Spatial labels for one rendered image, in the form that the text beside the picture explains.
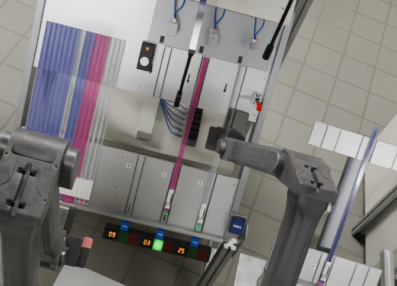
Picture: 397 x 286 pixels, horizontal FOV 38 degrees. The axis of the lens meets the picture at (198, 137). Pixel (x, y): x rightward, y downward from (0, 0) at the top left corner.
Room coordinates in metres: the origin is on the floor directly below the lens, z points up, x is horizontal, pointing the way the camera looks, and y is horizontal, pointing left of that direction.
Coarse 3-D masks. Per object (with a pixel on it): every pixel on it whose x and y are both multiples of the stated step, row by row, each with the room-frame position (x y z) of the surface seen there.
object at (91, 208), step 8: (80, 208) 0.71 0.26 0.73; (88, 208) 0.71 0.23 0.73; (96, 208) 0.73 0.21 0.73; (112, 216) 0.72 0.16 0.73; (120, 216) 0.73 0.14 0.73; (128, 216) 0.74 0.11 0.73; (136, 216) 0.75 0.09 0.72; (144, 224) 0.73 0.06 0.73; (152, 224) 0.74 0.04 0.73; (160, 224) 0.75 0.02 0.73; (168, 224) 0.76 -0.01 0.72; (184, 232) 0.75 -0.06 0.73; (192, 232) 0.76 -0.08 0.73; (200, 232) 0.77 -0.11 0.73; (216, 240) 0.76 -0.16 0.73
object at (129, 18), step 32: (64, 0) 1.09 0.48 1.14; (96, 0) 1.11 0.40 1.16; (128, 0) 1.14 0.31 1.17; (96, 32) 1.06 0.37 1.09; (128, 32) 1.09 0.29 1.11; (128, 64) 1.03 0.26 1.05; (160, 64) 1.05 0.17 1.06; (192, 64) 1.08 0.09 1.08; (224, 64) 1.11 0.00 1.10; (160, 96) 1.00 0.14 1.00; (192, 96) 1.03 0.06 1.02; (224, 96) 1.05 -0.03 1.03
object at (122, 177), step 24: (120, 168) 0.83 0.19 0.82; (144, 168) 0.85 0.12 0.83; (168, 168) 0.87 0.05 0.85; (192, 168) 0.89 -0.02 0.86; (96, 192) 0.76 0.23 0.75; (120, 192) 0.78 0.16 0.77; (144, 192) 0.81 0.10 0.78; (192, 192) 0.85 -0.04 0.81; (216, 192) 0.87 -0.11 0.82; (144, 216) 0.76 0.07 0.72; (168, 216) 0.77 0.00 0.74; (192, 216) 0.80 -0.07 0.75; (216, 216) 0.82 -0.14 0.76
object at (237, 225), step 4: (236, 220) 0.81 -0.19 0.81; (240, 220) 0.81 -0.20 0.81; (232, 224) 0.80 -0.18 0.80; (236, 224) 0.80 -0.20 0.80; (240, 224) 0.80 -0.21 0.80; (232, 228) 0.79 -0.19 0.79; (236, 228) 0.79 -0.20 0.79; (240, 228) 0.80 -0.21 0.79; (236, 232) 0.79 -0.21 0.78; (240, 232) 0.79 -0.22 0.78
